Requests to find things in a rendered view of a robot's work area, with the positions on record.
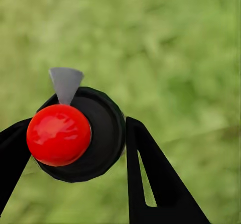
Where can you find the pesticide atomizer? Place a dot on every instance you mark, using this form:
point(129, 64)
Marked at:
point(79, 133)

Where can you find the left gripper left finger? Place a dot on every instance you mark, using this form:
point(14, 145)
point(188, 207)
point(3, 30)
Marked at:
point(14, 155)

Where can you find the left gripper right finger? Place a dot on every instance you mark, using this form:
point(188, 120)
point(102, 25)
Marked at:
point(175, 204)

